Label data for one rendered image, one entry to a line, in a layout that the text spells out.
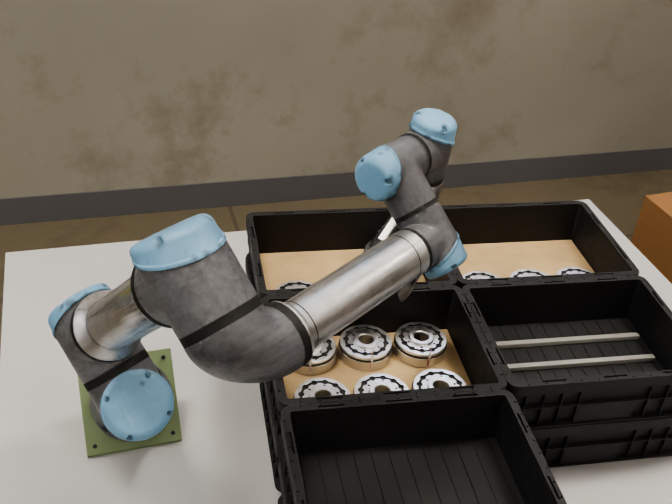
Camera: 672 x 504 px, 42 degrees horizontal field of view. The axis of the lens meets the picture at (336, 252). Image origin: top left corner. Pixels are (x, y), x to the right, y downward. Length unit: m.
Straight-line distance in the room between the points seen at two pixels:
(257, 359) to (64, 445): 0.71
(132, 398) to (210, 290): 0.43
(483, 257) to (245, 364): 1.04
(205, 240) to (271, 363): 0.18
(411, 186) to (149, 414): 0.56
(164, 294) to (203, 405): 0.71
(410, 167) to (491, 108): 2.57
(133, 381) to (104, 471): 0.27
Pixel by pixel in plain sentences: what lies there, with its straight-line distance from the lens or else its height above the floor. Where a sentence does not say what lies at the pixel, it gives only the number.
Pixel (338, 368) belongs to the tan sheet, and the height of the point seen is 0.83.
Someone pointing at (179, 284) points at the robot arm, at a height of 1.30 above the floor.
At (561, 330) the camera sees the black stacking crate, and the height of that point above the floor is 0.83.
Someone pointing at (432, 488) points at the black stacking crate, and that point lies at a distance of 1.49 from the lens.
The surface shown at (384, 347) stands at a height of 0.86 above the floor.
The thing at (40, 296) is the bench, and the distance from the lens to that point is 2.09.
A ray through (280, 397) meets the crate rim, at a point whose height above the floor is 0.93.
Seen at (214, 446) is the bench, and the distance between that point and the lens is 1.70.
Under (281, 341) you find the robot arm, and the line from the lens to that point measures 1.11.
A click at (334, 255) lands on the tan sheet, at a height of 0.83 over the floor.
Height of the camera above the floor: 1.94
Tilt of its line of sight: 34 degrees down
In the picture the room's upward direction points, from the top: 5 degrees clockwise
